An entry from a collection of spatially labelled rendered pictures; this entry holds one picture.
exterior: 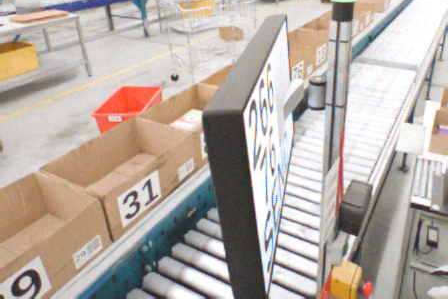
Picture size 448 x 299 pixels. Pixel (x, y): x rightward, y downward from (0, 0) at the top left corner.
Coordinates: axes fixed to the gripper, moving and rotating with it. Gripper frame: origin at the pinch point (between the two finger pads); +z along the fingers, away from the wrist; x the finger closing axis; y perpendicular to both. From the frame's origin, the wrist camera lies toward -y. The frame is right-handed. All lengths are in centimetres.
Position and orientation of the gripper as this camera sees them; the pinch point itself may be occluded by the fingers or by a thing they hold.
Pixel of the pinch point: (432, 280)
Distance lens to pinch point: 105.0
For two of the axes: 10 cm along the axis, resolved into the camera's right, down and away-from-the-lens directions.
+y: 4.6, 8.7, 1.6
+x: 4.4, -3.8, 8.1
